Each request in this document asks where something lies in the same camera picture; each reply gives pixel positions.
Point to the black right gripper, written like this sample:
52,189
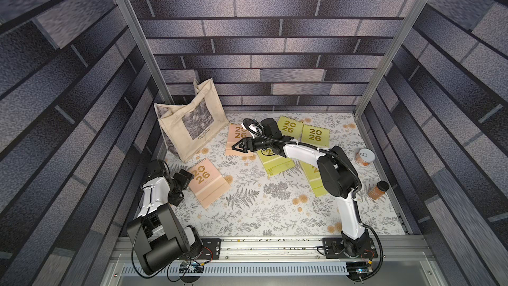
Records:
253,145

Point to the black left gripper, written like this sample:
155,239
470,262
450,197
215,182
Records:
173,197

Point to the pink 2026 desk calendar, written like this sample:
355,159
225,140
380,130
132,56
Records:
208,184

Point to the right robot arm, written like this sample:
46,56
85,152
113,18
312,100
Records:
340,179

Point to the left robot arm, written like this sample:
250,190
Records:
157,236

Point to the cream canvas tote bag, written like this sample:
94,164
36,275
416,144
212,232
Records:
188,128

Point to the brown bottle black cap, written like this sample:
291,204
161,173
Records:
378,190

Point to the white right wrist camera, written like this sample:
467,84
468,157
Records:
253,127

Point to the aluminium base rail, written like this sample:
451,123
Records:
412,248

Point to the right aluminium frame post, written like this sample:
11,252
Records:
395,45

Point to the aluminium frame post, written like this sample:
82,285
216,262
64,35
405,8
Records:
395,45
141,41

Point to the left aluminium frame post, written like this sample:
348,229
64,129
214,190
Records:
141,41

